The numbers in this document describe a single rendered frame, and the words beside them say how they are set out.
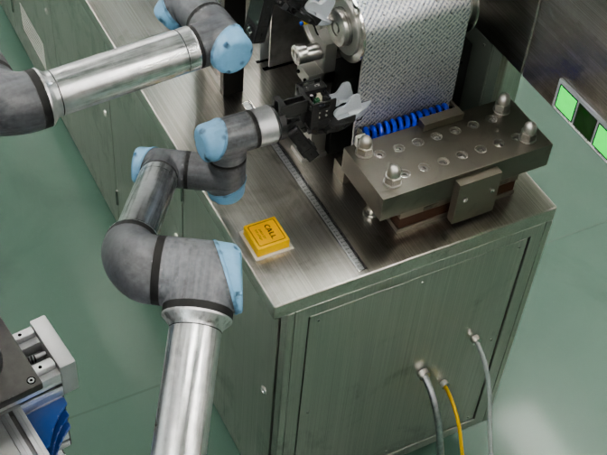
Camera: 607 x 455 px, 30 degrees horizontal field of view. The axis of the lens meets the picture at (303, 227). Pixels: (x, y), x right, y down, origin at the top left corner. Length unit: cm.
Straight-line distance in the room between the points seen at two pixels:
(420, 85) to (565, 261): 138
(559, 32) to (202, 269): 83
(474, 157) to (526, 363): 112
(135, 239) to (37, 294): 152
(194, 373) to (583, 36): 94
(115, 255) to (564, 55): 92
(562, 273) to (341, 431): 114
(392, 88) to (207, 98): 47
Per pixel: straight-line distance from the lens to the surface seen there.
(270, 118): 214
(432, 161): 227
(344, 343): 237
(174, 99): 255
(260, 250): 221
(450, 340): 259
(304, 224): 229
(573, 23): 216
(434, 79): 234
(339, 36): 219
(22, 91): 178
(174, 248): 184
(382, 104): 230
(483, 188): 229
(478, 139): 233
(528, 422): 318
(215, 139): 211
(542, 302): 345
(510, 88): 274
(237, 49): 187
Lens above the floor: 257
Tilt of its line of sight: 47 degrees down
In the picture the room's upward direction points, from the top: 5 degrees clockwise
